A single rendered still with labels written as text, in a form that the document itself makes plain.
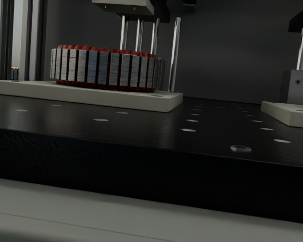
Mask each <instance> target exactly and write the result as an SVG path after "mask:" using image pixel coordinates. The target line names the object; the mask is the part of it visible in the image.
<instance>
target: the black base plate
mask: <svg viewBox="0 0 303 242"><path fill-rule="evenodd" d="M0 178H4V179H10V180H17V181H24V182H32V183H39V184H45V185H52V186H59V187H65V188H71V189H78V190H84V191H91V192H98V193H104V194H113V195H119V196H126V197H133V198H139V199H146V200H152V201H158V202H165V203H172V204H178V205H185V206H193V207H200V208H207V209H213V210H220V211H226V212H233V213H239V214H246V215H252V216H259V217H265V218H274V219H281V220H287V221H294V222H300V223H303V128H300V127H290V126H288V125H286V124H284V123H282V122H280V121H278V120H277V119H275V118H273V117H271V116H269V115H267V114H265V113H264V112H262V111H261V105H257V104H248V103H239V102H229V101H220V100H210V99H201V98H191V97H183V101H182V103H181V104H179V105H178V106H177V107H175V108H174V109H172V110H171V111H169V112H168V113H164V112H156V111H147V110H138V109H126V108H117V107H109V106H99V105H91V104H82V103H73V102H64V101H56V100H47V99H38V98H29V97H17V96H8V95H0Z"/></svg>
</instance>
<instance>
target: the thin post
mask: <svg viewBox="0 0 303 242"><path fill-rule="evenodd" d="M181 23H182V18H180V17H176V18H175V28H174V37H173V47H172V57H171V66H170V75H169V85H168V92H175V84H176V74H177V61H178V52H179V42H180V33H181Z"/></svg>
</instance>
